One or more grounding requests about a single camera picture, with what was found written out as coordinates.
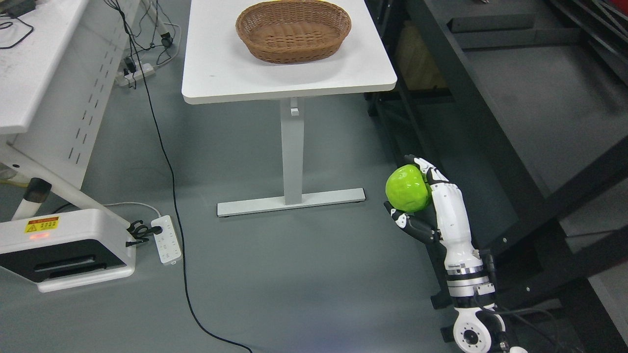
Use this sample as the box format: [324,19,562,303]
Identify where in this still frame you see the white robotic hand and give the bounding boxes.
[383,154,483,270]

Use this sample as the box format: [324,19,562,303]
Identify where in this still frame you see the green apple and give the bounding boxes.
[384,164,432,213]

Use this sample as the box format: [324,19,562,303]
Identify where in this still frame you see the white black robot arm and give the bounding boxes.
[384,154,524,353]

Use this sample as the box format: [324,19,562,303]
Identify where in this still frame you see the black metal shelf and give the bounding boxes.
[367,0,627,353]

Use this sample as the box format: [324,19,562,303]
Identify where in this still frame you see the brown wicker basket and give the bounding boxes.
[235,0,352,64]

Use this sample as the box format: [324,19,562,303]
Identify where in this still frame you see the white standing desk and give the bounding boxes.
[181,0,397,217]

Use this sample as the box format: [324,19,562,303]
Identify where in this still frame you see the white floor power strip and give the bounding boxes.
[150,215,183,266]

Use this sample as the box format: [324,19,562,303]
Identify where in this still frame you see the white far power strip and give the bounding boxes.
[115,62,156,87]

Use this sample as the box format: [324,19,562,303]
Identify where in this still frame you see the white machine base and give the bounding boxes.
[0,209,135,293]

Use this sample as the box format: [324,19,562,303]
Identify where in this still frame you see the white perforated side table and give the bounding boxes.
[0,0,143,227]

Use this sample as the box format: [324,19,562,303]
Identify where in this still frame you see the black power adapter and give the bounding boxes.
[0,0,36,18]

